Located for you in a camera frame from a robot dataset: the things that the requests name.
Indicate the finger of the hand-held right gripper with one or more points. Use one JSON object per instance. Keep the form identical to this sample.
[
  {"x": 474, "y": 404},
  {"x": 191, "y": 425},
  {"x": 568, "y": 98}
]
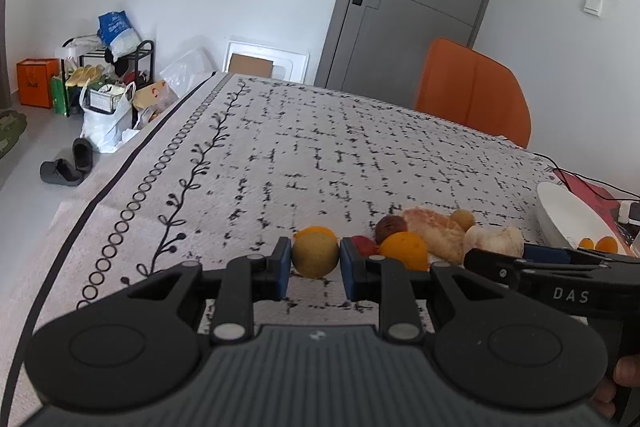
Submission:
[
  {"x": 550, "y": 253},
  {"x": 492, "y": 263}
]

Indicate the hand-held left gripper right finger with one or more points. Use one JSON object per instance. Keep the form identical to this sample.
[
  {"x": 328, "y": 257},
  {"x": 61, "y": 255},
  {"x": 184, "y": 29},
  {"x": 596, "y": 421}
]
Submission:
[{"x": 348, "y": 273}]

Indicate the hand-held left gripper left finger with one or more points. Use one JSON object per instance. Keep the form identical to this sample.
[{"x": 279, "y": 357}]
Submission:
[{"x": 283, "y": 268}]

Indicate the peeled pomelo segment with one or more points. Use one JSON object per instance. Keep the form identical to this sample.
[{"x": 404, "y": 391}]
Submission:
[
  {"x": 492, "y": 241},
  {"x": 435, "y": 232}
]

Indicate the bright red small fruit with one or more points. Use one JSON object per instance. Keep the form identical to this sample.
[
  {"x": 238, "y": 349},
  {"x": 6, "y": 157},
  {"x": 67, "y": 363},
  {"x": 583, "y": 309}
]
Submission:
[{"x": 366, "y": 246}]

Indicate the yellow-green kiwi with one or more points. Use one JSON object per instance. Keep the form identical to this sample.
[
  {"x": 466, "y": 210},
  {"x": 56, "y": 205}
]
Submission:
[
  {"x": 315, "y": 258},
  {"x": 464, "y": 219}
]

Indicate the white plate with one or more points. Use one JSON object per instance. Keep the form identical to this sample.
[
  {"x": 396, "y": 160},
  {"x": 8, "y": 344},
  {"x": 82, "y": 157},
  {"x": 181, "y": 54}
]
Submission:
[{"x": 565, "y": 214}]

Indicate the large orange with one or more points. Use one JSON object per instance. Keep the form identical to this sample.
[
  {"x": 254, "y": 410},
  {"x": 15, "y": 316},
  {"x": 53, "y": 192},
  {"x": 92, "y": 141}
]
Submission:
[
  {"x": 315, "y": 232},
  {"x": 404, "y": 251}
]

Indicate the dark red small fruit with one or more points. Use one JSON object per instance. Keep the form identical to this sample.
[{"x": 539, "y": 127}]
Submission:
[{"x": 389, "y": 228}]

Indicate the person's right hand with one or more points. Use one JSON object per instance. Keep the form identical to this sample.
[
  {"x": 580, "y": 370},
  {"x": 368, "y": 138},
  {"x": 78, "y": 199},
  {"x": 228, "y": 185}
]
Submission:
[{"x": 629, "y": 371}]

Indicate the small orange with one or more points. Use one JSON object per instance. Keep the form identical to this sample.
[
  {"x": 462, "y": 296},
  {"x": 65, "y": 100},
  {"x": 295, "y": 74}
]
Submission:
[
  {"x": 586, "y": 243},
  {"x": 606, "y": 243}
]

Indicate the red and orange cartoon mat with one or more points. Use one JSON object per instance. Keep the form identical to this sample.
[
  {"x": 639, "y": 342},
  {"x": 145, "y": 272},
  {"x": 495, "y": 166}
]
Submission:
[{"x": 590, "y": 194}]

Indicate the white charger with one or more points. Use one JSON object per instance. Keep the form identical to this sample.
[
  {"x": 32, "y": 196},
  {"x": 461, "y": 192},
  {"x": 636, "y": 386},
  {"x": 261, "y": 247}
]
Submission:
[{"x": 631, "y": 211}]

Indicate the orange chair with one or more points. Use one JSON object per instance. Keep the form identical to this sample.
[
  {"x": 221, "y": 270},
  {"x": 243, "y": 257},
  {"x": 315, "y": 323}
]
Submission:
[{"x": 470, "y": 92}]

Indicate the brown cardboard sheet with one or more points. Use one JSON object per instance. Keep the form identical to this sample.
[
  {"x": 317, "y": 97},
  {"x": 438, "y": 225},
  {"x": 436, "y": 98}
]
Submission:
[{"x": 251, "y": 66}]

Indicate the white framed board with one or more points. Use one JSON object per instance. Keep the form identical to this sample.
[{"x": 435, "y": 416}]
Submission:
[{"x": 290, "y": 59}]

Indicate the beige bag with orange print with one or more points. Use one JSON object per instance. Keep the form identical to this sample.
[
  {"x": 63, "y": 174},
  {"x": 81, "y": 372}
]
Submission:
[{"x": 155, "y": 99}]

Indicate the clear plastic bag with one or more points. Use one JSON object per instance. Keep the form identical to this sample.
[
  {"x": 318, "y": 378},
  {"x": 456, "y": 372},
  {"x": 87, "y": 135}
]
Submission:
[{"x": 187, "y": 69}]

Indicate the white plastic bag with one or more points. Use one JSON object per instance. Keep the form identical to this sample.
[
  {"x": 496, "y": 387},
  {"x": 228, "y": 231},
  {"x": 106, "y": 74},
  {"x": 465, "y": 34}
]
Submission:
[{"x": 102, "y": 129}]

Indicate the black slipper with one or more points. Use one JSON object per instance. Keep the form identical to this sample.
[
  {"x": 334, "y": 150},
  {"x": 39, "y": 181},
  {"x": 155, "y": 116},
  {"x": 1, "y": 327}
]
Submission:
[
  {"x": 82, "y": 154},
  {"x": 60, "y": 172}
]

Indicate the white mesh basket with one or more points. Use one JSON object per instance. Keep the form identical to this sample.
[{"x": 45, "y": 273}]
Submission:
[{"x": 105, "y": 99}]

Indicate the black metal rack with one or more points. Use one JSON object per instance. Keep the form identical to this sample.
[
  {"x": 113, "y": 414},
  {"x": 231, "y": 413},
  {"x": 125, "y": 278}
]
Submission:
[{"x": 147, "y": 57}]

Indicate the yellow slipper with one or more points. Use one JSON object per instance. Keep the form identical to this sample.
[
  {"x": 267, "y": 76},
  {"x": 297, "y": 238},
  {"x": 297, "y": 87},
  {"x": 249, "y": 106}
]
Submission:
[
  {"x": 95, "y": 73},
  {"x": 76, "y": 77}
]

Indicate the green bag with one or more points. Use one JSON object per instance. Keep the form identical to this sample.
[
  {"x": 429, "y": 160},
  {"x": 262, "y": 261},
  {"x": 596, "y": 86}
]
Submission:
[{"x": 60, "y": 96}]

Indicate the blue and white bag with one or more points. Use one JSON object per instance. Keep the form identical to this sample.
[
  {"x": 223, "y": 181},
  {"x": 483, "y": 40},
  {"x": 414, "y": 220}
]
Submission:
[{"x": 116, "y": 32}]

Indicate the green rug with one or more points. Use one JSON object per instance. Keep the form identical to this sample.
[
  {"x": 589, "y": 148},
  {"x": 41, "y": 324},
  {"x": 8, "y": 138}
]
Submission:
[{"x": 11, "y": 134}]

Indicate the orange box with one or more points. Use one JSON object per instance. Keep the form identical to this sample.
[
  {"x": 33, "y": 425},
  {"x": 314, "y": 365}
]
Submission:
[{"x": 36, "y": 82}]

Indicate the square white wall switch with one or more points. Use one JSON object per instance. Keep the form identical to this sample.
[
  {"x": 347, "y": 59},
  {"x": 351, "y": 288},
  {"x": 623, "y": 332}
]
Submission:
[{"x": 593, "y": 4}]

